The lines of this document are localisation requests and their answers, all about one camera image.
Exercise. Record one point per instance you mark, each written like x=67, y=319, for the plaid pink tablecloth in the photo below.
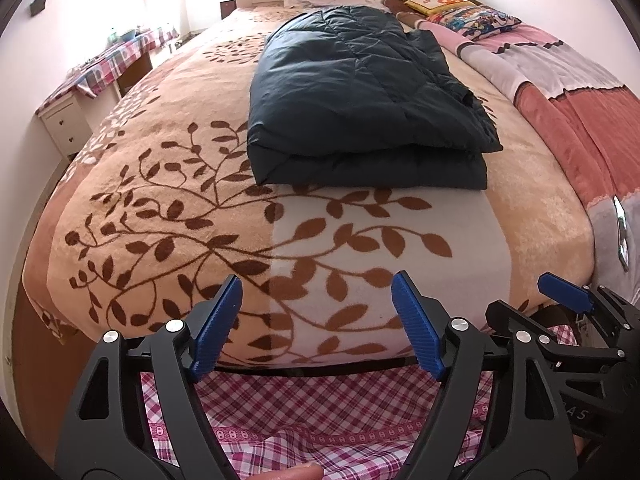
x=92, y=78

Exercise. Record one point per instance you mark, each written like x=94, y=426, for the blue cartoon pillow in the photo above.
x=476, y=22

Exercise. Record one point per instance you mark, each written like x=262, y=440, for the dark wall switch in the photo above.
x=36, y=7

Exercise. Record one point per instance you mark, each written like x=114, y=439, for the beige leaf-pattern bed blanket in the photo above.
x=160, y=207

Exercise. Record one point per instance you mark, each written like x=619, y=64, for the white desk with drawers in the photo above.
x=71, y=119

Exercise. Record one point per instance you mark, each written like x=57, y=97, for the dark wooden nightstand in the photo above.
x=226, y=8

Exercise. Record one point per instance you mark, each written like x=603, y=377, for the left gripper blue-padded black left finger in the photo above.
x=135, y=413

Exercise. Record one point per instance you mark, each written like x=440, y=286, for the white crumpled cloth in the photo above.
x=317, y=4

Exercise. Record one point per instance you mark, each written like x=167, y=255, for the yellow cartoon pillow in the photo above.
x=432, y=7

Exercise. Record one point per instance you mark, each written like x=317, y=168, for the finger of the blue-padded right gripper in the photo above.
x=565, y=293

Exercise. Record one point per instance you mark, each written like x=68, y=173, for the pink and red striped quilt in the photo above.
x=586, y=116

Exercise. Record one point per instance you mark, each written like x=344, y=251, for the dark teal quilted jacket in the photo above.
x=347, y=97

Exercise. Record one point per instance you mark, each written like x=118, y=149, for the pink plaid clothing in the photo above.
x=284, y=413

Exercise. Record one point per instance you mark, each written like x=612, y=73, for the person's left hand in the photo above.
x=308, y=471

